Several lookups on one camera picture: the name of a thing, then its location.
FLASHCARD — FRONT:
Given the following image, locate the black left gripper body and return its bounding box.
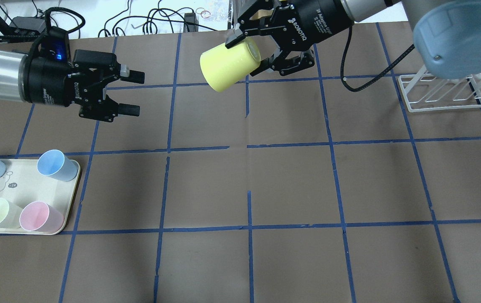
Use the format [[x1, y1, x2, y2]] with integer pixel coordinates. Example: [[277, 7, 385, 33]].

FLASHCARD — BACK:
[[24, 26, 122, 122]]

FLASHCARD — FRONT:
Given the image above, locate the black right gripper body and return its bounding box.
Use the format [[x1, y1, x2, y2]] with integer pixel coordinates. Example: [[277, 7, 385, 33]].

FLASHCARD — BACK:
[[237, 0, 353, 76]]

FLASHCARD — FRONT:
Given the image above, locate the pink plastic cup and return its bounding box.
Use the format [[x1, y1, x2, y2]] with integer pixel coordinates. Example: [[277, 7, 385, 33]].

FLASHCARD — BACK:
[[19, 201, 64, 234]]

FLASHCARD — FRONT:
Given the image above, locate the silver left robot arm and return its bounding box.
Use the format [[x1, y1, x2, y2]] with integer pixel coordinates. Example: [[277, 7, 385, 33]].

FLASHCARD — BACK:
[[0, 27, 145, 122]]

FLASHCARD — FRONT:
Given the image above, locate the blue plastic cup near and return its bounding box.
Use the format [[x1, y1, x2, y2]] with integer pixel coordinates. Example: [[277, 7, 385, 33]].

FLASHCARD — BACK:
[[37, 149, 79, 182]]

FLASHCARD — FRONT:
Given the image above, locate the cream serving tray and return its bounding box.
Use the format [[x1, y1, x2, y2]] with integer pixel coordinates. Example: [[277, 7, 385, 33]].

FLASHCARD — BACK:
[[0, 159, 81, 235]]

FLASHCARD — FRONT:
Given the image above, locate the white wire cup rack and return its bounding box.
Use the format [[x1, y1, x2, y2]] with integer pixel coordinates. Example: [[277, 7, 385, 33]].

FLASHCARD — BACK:
[[397, 66, 481, 113]]

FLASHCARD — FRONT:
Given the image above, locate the black braided cable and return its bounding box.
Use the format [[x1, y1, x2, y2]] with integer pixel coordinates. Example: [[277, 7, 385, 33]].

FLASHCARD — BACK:
[[340, 25, 415, 93]]

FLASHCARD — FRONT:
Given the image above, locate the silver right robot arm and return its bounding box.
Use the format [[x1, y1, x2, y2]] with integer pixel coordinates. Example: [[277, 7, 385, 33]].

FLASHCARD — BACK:
[[225, 0, 481, 80]]

